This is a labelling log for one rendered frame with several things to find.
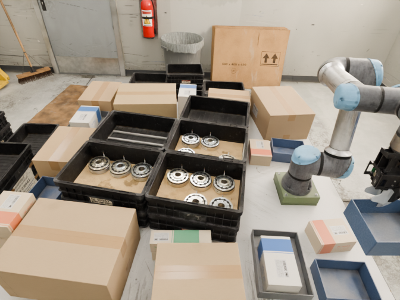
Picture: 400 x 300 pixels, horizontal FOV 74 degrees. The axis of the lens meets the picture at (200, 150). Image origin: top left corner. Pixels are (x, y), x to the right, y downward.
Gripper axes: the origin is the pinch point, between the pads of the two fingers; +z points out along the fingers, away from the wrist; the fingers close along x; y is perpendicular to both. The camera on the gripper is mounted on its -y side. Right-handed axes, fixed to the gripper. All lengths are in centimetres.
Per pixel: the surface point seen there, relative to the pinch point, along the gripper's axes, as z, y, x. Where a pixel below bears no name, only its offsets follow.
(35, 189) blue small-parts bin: 35, 137, -35
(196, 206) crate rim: 19, 58, -13
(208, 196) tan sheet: 27, 52, -27
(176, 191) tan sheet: 27, 67, -29
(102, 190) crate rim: 18, 96, -19
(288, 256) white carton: 32.6, 20.9, -1.6
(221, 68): 63, 29, -321
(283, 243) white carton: 32.2, 21.7, -7.5
